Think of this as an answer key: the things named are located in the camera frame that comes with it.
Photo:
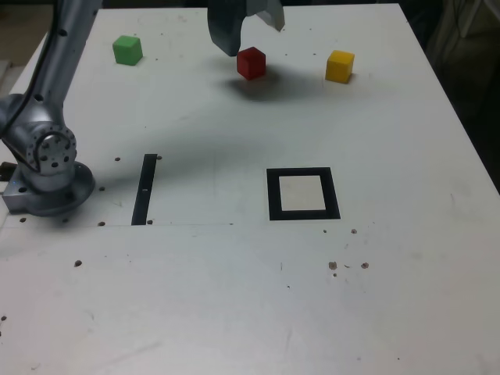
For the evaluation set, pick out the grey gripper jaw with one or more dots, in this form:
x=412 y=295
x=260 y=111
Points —
x=224 y=27
x=269 y=11

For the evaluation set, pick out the red cube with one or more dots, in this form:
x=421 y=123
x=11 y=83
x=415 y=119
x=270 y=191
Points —
x=251 y=64

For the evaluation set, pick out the yellow cube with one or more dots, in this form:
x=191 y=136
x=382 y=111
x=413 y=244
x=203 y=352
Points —
x=339 y=68

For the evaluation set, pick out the green cube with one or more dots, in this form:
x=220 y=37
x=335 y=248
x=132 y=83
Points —
x=127 y=51

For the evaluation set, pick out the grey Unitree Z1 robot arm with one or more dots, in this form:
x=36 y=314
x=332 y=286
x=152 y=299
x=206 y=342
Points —
x=54 y=78

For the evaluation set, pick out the black tape square outline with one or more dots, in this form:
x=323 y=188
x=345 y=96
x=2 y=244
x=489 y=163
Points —
x=273 y=195

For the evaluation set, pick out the black tape strip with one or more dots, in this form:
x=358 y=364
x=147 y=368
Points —
x=143 y=187

